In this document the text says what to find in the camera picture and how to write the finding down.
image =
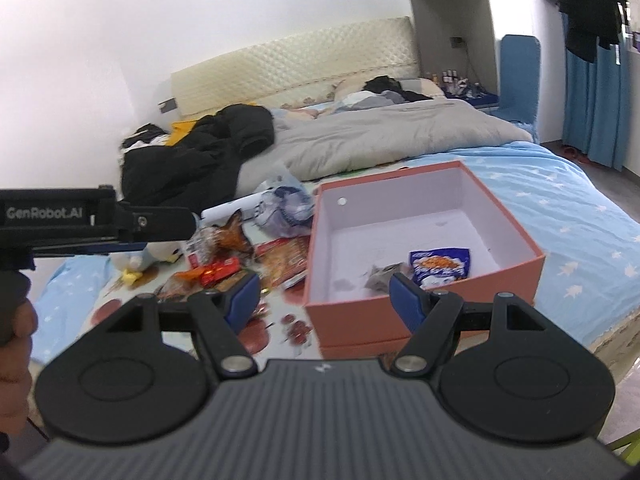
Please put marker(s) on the red slippers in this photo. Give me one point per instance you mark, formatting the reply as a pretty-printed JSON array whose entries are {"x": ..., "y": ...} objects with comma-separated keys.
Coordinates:
[{"x": 575, "y": 154}]

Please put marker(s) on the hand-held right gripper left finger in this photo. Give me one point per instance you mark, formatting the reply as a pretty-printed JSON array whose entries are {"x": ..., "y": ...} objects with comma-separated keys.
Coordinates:
[{"x": 244, "y": 300}]

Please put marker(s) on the yellow cloth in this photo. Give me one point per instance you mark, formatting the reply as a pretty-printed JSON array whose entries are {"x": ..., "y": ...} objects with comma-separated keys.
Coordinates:
[{"x": 182, "y": 132}]

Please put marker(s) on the large orange red snack packet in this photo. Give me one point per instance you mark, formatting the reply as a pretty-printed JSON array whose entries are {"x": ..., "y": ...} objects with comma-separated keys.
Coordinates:
[{"x": 282, "y": 260}]

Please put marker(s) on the white snack packet red label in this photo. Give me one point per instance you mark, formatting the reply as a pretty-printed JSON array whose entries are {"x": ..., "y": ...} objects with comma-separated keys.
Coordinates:
[{"x": 194, "y": 250}]

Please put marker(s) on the blue snack packet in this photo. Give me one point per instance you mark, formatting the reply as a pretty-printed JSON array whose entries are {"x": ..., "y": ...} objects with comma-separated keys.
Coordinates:
[{"x": 442, "y": 265}]

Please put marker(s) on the wall socket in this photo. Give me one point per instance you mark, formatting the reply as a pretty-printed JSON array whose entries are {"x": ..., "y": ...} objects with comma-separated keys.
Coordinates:
[{"x": 457, "y": 42}]

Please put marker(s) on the bedside switch panel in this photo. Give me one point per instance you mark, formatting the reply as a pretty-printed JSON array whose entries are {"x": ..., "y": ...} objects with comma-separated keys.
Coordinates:
[{"x": 167, "y": 106}]

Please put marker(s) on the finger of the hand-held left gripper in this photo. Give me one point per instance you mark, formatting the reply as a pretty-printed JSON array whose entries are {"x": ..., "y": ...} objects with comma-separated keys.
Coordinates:
[{"x": 155, "y": 222}]

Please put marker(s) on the clear plastic bag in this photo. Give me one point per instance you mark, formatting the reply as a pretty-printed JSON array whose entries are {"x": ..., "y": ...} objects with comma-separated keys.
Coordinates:
[{"x": 285, "y": 205}]

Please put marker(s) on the row of small bottles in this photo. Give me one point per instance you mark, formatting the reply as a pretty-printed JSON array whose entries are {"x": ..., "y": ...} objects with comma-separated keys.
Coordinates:
[{"x": 460, "y": 82}]

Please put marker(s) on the grey snack packet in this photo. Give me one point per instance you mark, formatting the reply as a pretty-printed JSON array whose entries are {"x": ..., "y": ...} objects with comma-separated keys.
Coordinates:
[{"x": 382, "y": 275}]

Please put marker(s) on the blue curtain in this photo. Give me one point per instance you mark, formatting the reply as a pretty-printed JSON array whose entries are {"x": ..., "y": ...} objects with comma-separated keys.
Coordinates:
[{"x": 585, "y": 110}]

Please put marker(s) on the black and white clothes pile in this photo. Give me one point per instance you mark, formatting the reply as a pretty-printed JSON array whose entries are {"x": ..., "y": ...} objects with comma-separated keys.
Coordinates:
[{"x": 145, "y": 137}]

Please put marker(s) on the crinkled brown snack packet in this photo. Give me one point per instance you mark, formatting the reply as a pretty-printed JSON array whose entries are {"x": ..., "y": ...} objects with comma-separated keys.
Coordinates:
[{"x": 230, "y": 237}]

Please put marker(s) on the grey duvet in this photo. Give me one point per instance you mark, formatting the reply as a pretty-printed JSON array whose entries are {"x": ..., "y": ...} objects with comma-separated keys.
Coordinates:
[{"x": 375, "y": 135}]

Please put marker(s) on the penguin plush toy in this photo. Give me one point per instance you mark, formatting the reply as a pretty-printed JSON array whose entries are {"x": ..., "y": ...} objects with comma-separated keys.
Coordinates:
[{"x": 160, "y": 252}]

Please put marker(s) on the pink cardboard box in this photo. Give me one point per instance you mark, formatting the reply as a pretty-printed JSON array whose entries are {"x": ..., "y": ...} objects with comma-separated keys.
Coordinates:
[{"x": 350, "y": 325}]

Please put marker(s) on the person's left hand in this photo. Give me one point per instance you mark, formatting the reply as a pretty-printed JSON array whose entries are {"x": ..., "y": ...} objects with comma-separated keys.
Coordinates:
[{"x": 17, "y": 380}]

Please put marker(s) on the cream padded headboard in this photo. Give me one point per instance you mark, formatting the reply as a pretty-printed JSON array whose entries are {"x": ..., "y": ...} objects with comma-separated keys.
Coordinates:
[{"x": 300, "y": 70}]

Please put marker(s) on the blue chair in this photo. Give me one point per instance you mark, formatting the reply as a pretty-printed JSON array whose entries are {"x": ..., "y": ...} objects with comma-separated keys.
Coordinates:
[{"x": 520, "y": 75}]

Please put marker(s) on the pillow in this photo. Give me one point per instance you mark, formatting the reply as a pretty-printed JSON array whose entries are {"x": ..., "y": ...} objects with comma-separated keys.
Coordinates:
[{"x": 350, "y": 87}]

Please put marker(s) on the small red snack packet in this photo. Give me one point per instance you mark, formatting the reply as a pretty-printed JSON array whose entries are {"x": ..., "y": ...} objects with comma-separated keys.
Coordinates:
[{"x": 220, "y": 270}]

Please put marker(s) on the black jacket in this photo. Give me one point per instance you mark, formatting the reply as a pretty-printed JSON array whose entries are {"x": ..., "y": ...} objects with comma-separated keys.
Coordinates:
[{"x": 200, "y": 150}]

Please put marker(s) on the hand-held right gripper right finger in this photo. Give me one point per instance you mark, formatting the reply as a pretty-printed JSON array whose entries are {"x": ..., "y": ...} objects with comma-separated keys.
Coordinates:
[{"x": 404, "y": 300}]

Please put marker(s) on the white tube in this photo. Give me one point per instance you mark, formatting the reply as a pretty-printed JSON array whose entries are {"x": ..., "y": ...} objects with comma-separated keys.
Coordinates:
[{"x": 235, "y": 207}]

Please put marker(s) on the black garment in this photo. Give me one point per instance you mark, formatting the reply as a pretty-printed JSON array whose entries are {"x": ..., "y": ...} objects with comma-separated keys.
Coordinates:
[{"x": 395, "y": 87}]

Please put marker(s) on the food print mat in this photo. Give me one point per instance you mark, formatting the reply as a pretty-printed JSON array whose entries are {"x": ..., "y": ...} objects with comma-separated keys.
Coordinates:
[{"x": 280, "y": 310}]

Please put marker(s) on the hanging dark clothes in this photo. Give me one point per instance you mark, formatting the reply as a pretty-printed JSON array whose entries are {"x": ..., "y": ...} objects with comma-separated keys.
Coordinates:
[{"x": 590, "y": 10}]

